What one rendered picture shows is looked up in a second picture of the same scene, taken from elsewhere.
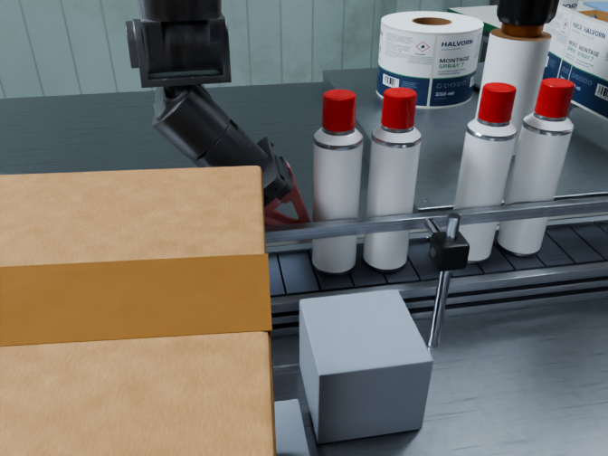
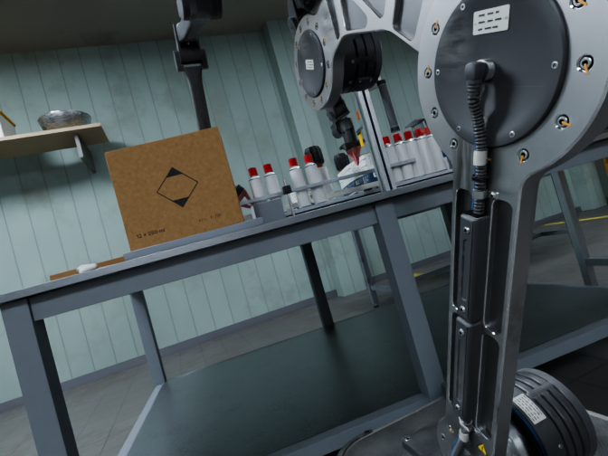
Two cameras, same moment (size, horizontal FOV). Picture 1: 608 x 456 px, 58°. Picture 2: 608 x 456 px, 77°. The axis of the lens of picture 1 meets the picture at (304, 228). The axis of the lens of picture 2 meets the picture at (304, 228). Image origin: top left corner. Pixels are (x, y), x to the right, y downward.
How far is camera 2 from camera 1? 110 cm
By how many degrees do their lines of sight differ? 34
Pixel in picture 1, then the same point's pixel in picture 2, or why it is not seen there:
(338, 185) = (257, 188)
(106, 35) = (185, 295)
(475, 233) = (301, 196)
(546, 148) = (310, 169)
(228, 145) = not seen: hidden behind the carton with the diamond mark
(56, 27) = (160, 297)
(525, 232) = (318, 194)
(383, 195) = (270, 190)
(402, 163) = (271, 179)
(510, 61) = not seen: hidden behind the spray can
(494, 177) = (299, 179)
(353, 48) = not seen: hidden behind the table
